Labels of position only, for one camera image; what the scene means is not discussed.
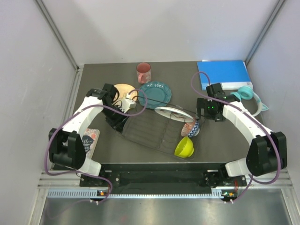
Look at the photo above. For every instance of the pink mug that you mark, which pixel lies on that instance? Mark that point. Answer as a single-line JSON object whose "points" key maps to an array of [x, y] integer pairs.
{"points": [[143, 72]]}

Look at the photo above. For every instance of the lime green bowl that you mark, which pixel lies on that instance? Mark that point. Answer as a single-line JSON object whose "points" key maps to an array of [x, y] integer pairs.
{"points": [[185, 148]]}

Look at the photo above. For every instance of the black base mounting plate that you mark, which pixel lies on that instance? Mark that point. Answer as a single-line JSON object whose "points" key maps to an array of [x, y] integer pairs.
{"points": [[199, 178]]}

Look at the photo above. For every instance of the teal cat-ear headphones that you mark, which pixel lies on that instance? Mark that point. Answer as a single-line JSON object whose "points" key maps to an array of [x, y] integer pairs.
{"points": [[247, 93]]}

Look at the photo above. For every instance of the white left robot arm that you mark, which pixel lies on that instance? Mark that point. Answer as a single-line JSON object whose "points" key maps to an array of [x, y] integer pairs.
{"points": [[65, 147]]}

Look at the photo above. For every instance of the red blue patterned bowl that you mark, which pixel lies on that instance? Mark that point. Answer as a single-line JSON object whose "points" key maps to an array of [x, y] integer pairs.
{"points": [[190, 129]]}

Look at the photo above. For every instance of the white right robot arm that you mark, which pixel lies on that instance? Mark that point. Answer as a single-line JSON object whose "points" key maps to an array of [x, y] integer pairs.
{"points": [[267, 149]]}

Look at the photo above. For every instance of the teal scalloped plate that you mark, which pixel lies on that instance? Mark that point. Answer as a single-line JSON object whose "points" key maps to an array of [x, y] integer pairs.
{"points": [[158, 94]]}

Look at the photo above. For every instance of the white watermelon plate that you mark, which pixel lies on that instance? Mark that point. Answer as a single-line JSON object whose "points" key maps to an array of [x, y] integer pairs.
{"points": [[174, 114]]}

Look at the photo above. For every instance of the Little Women book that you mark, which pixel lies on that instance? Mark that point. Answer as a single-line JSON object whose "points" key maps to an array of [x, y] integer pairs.
{"points": [[89, 140]]}

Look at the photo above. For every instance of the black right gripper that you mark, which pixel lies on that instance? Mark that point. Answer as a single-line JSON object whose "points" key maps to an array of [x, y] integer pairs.
{"points": [[202, 104]]}

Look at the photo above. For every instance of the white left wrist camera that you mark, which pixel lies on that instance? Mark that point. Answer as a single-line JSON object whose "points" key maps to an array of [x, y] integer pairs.
{"points": [[127, 103]]}

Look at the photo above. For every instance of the blue clip file folder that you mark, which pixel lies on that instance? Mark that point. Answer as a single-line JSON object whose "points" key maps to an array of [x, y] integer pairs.
{"points": [[231, 74]]}

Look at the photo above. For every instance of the beige floral plate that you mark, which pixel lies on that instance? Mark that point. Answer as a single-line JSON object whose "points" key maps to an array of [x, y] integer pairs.
{"points": [[123, 90]]}

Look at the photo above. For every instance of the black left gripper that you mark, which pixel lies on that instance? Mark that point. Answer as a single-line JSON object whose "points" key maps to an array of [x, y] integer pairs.
{"points": [[118, 123]]}

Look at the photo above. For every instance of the black wire dish rack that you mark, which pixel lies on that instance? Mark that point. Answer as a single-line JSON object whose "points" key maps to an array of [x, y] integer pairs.
{"points": [[155, 132]]}

